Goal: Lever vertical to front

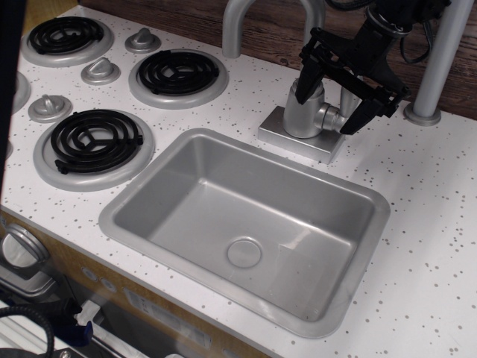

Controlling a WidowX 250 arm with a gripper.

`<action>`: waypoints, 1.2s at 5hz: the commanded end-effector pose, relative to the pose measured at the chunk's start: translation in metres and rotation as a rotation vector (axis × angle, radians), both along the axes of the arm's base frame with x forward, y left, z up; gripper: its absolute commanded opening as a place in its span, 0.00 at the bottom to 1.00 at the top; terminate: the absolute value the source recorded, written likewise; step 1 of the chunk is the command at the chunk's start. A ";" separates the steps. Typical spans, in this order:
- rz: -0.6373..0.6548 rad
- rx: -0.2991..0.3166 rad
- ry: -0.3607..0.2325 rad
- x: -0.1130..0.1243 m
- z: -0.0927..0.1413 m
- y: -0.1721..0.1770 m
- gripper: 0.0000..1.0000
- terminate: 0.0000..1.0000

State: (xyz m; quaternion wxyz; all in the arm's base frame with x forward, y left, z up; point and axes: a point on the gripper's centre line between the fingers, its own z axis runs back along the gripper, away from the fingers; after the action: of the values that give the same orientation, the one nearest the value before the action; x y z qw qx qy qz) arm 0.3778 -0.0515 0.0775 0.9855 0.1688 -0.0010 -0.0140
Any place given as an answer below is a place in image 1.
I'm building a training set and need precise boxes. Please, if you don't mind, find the grey toy sink basin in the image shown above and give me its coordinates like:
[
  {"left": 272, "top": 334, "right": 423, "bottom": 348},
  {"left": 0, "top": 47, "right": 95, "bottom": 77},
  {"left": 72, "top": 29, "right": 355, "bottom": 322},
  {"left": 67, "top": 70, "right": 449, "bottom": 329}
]
[{"left": 99, "top": 129, "right": 391, "bottom": 339}]

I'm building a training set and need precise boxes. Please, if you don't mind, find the grey stove knob front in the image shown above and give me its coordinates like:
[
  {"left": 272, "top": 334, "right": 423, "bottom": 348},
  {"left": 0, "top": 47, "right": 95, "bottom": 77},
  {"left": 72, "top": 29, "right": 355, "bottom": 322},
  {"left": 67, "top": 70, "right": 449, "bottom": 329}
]
[{"left": 28, "top": 95, "right": 72, "bottom": 123}]

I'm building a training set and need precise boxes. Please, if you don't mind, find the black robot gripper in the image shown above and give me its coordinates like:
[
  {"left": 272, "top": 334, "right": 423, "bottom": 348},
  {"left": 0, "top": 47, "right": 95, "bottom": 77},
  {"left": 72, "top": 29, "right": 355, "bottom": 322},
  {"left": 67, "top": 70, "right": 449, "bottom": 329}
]
[{"left": 296, "top": 27, "right": 411, "bottom": 135}]

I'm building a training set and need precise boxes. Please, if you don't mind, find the grey stove knob middle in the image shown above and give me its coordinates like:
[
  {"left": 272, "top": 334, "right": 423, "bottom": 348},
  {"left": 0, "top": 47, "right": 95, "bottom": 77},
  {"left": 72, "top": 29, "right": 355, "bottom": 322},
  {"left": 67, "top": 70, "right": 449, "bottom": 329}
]
[{"left": 80, "top": 57, "right": 121, "bottom": 86}]

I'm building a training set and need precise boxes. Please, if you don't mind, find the back right stove burner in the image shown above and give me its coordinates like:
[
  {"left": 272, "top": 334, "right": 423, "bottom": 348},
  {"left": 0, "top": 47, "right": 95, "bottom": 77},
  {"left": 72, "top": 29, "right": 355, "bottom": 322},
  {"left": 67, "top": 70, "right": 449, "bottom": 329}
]
[{"left": 128, "top": 49, "right": 229, "bottom": 110}]

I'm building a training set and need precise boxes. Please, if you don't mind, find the front stove burner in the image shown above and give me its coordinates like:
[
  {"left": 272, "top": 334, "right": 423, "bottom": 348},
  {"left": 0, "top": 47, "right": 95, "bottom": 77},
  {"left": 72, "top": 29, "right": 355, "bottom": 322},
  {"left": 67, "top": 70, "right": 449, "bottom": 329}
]
[{"left": 34, "top": 110, "right": 155, "bottom": 192}]

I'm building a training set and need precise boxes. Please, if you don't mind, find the grey oven dial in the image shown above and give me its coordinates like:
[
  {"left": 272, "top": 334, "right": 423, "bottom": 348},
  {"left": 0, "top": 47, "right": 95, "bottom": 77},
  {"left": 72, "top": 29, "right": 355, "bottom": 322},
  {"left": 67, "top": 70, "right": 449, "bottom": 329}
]
[{"left": 1, "top": 224, "right": 49, "bottom": 269}]

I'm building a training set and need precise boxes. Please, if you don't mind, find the black vertical strap left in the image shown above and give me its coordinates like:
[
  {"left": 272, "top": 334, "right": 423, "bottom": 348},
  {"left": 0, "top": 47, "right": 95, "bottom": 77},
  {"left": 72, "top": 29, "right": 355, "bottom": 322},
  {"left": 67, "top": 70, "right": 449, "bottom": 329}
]
[{"left": 0, "top": 0, "right": 28, "bottom": 210}]

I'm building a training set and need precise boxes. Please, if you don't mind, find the grey stove knob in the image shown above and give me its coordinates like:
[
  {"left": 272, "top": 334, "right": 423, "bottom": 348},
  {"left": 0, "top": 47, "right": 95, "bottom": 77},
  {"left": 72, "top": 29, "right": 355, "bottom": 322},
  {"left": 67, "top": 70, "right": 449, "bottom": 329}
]
[
  {"left": 124, "top": 28, "right": 161, "bottom": 54},
  {"left": 28, "top": 95, "right": 72, "bottom": 123},
  {"left": 80, "top": 57, "right": 121, "bottom": 86}
]

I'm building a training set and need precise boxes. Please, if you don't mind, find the grey toy faucet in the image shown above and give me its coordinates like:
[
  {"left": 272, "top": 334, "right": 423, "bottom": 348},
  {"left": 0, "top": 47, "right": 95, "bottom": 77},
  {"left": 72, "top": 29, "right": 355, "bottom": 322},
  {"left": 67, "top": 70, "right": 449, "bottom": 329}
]
[{"left": 222, "top": 0, "right": 344, "bottom": 164}]

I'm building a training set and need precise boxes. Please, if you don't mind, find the far left burner edge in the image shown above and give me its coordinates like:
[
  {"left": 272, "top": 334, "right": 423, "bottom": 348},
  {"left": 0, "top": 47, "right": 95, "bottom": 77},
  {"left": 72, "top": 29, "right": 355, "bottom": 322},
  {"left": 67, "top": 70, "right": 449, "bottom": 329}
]
[{"left": 12, "top": 72, "right": 31, "bottom": 113}]

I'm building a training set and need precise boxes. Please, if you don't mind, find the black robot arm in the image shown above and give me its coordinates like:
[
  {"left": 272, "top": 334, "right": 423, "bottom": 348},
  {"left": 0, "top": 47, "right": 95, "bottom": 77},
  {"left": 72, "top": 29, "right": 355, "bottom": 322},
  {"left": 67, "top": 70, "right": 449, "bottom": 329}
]
[{"left": 295, "top": 1, "right": 450, "bottom": 135}]

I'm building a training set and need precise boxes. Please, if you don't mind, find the grey vertical post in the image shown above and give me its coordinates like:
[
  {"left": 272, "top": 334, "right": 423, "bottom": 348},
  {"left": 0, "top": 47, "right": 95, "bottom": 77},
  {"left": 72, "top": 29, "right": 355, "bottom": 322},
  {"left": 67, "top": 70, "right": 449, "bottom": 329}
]
[{"left": 404, "top": 0, "right": 473, "bottom": 127}]

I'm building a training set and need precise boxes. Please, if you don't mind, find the black cable behind arm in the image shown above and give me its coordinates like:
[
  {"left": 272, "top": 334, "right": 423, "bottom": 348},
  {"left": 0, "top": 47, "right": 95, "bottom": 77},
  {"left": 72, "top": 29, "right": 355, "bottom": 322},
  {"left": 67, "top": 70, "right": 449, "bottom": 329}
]
[{"left": 399, "top": 20, "right": 435, "bottom": 64}]

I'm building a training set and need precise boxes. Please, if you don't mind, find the stove burner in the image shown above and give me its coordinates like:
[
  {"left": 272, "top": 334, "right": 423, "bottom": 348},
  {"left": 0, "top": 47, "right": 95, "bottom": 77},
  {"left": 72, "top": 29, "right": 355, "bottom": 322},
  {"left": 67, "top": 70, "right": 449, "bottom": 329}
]
[
  {"left": 34, "top": 110, "right": 155, "bottom": 192},
  {"left": 20, "top": 16, "right": 114, "bottom": 68},
  {"left": 128, "top": 49, "right": 229, "bottom": 110}
]

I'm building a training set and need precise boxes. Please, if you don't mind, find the grey stove knob back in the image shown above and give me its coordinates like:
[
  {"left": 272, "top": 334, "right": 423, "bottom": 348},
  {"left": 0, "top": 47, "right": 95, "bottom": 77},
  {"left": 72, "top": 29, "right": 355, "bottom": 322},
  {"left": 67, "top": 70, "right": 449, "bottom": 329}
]
[{"left": 124, "top": 28, "right": 161, "bottom": 54}]

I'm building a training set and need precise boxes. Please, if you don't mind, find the back left stove burner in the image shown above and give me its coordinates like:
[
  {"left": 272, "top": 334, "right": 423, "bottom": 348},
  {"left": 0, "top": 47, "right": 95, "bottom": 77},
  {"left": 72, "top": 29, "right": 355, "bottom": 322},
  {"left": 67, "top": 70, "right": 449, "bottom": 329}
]
[{"left": 20, "top": 16, "right": 114, "bottom": 68}]

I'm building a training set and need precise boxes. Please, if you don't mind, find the grey faucet lever handle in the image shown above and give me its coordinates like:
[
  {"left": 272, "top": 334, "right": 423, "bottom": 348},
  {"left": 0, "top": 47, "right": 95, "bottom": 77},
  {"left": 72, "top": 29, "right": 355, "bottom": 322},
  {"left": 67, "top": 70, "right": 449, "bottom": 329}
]
[{"left": 315, "top": 88, "right": 361, "bottom": 132}]

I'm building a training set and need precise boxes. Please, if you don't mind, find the black cable lower left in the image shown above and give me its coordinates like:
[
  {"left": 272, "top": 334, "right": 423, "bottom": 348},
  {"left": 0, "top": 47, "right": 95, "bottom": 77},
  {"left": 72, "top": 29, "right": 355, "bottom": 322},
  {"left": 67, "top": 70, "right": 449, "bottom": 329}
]
[{"left": 0, "top": 298, "right": 83, "bottom": 358}]

